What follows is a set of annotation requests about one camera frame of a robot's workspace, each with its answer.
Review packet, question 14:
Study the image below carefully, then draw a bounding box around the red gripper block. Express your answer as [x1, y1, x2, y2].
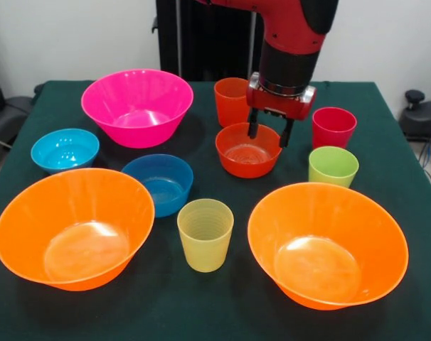
[245, 82, 316, 148]

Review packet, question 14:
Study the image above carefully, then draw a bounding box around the small red bowl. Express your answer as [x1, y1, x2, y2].
[215, 122, 284, 179]

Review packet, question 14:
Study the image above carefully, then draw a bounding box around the large orange bowl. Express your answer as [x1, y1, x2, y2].
[0, 168, 156, 293]
[247, 182, 410, 311]

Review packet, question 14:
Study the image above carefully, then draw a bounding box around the orange cup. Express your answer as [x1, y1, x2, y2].
[213, 77, 254, 128]

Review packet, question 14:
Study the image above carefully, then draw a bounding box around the red cup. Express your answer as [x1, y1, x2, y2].
[312, 107, 358, 150]

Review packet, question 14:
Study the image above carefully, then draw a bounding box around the green cup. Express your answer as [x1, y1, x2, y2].
[308, 146, 360, 189]

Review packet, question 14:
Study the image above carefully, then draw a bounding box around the dark blue bowl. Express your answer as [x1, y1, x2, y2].
[121, 153, 194, 219]

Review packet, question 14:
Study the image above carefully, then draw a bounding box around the large pink bowl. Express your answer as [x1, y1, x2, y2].
[80, 69, 194, 149]

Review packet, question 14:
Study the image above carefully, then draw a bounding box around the yellow cup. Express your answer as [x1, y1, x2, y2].
[176, 198, 235, 274]

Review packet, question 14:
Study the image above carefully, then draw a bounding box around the black stand base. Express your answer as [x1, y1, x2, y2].
[398, 89, 431, 143]
[0, 95, 34, 147]

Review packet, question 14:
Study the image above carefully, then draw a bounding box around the dark green tablecloth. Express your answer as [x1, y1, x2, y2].
[0, 80, 431, 341]

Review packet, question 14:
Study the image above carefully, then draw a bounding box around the light blue bowl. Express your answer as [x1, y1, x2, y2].
[30, 128, 100, 175]

